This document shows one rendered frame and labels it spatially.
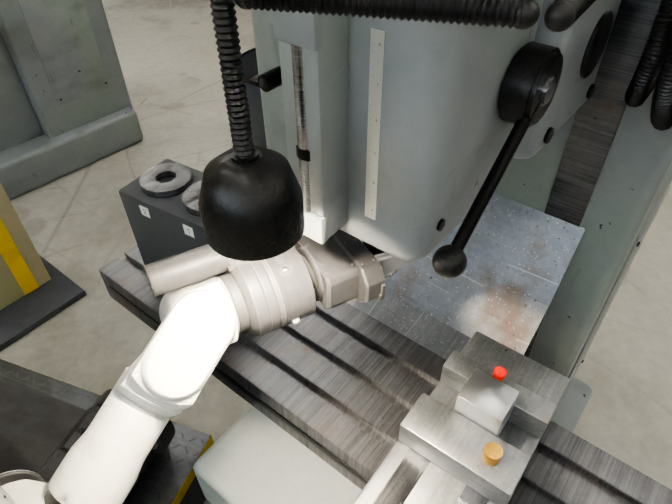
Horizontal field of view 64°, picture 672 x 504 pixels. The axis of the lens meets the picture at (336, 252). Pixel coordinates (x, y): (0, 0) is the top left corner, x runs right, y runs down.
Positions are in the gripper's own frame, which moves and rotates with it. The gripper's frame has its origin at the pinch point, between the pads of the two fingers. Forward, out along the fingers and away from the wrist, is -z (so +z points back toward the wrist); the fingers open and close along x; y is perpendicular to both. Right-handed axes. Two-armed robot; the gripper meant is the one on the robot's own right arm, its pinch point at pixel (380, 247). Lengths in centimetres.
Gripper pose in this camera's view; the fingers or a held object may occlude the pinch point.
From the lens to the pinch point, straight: 65.1
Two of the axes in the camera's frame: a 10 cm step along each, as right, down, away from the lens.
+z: -8.8, 3.2, -3.6
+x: -4.8, -5.9, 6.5
